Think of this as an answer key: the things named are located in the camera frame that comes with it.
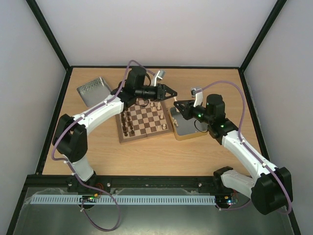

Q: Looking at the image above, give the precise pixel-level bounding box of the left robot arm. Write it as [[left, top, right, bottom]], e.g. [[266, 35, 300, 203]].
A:
[[51, 66, 178, 189]]

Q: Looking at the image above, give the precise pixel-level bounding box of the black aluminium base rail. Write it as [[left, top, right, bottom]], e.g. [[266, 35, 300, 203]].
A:
[[24, 174, 284, 194]]

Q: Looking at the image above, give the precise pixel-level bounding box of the wooden chess board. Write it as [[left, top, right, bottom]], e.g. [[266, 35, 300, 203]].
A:
[[115, 98, 173, 144]]

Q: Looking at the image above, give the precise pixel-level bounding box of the pile of light chess pieces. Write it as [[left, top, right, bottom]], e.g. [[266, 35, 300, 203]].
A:
[[172, 118, 179, 127]]

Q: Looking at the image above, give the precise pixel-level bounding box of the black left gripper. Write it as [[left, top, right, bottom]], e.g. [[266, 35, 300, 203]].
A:
[[136, 84, 178, 103]]

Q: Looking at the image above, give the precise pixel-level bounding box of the gold tin box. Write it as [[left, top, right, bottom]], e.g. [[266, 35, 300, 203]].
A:
[[169, 107, 208, 141]]

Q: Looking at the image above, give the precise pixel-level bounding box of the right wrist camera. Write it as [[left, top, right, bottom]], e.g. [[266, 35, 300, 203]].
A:
[[191, 87, 203, 107]]

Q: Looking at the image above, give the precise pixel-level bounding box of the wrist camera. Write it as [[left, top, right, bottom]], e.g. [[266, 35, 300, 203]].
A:
[[191, 87, 203, 107], [151, 70, 165, 86]]

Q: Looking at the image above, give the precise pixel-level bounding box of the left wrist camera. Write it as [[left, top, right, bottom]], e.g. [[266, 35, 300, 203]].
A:
[[151, 70, 165, 86]]

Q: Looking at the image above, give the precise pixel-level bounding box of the silver embossed tin lid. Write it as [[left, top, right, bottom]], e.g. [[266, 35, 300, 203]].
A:
[[76, 76, 112, 108]]

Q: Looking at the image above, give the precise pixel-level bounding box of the black enclosure frame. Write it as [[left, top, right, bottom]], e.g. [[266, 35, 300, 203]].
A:
[[6, 0, 301, 235]]

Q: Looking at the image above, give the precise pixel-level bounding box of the light blue cable duct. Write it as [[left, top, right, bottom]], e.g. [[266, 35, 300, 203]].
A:
[[30, 194, 216, 206]]

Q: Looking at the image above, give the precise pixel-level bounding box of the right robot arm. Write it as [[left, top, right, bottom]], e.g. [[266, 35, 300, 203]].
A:
[[174, 94, 292, 215]]

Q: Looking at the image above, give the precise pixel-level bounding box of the row of dark chess pieces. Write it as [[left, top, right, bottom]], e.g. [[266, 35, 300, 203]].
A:
[[120, 111, 135, 137]]

